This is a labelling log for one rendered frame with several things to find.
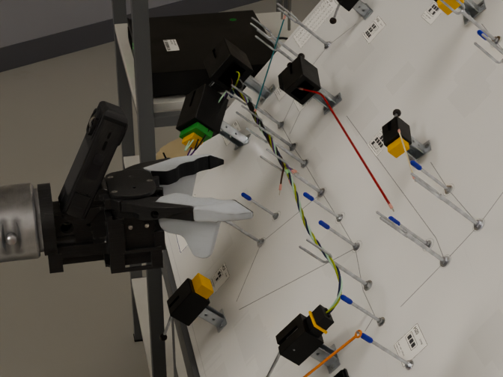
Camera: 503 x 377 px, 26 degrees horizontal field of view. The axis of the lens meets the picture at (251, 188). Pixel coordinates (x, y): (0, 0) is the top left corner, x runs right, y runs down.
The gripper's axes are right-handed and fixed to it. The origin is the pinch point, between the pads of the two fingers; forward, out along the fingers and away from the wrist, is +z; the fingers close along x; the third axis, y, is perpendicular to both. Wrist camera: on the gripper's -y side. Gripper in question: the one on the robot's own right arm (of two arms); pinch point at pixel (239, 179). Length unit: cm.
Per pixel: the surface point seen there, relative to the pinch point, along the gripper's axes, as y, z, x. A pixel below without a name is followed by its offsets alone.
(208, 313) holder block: 53, 7, -70
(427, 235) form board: 29, 36, -40
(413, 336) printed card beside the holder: 38, 30, -27
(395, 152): 19, 35, -52
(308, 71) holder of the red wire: 15, 31, -87
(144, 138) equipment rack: 41, 4, -132
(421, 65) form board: 12, 47, -73
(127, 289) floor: 128, 5, -229
